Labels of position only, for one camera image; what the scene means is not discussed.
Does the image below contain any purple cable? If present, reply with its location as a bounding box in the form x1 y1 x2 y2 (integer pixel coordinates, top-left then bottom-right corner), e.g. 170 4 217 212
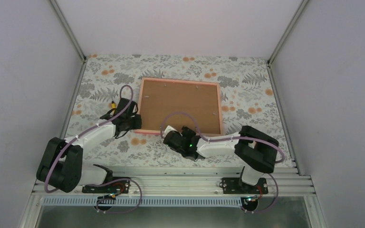
160 112 287 215
44 85 143 215

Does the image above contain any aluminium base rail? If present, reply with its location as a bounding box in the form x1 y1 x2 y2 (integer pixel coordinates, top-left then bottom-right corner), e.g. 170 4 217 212
29 167 316 208

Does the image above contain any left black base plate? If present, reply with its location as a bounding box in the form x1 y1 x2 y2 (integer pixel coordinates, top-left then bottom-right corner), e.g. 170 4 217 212
82 177 130 195

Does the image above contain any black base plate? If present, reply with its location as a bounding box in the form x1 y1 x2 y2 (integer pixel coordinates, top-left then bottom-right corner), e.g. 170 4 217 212
82 177 130 195
219 178 269 194

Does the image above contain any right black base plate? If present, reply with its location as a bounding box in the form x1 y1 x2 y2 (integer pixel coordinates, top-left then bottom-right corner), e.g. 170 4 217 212
219 178 269 194

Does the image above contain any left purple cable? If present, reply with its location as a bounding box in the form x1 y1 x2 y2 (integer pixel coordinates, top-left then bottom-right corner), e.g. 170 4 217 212
44 85 143 215

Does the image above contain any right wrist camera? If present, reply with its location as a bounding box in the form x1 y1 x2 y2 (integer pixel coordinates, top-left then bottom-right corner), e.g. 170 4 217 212
163 125 176 136

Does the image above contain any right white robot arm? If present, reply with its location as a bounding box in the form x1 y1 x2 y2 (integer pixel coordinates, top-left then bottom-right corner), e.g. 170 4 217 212
162 125 279 193

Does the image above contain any yellow handled screwdriver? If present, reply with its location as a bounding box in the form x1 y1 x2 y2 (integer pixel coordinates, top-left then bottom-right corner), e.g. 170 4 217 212
110 101 116 115

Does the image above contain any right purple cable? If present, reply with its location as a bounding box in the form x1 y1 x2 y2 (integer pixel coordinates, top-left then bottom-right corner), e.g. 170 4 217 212
160 112 287 215

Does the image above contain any pink picture frame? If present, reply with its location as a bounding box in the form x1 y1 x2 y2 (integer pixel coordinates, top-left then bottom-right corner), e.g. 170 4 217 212
135 77 223 136

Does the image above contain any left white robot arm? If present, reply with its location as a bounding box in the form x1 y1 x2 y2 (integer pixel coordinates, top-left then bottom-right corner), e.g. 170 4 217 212
36 98 142 193

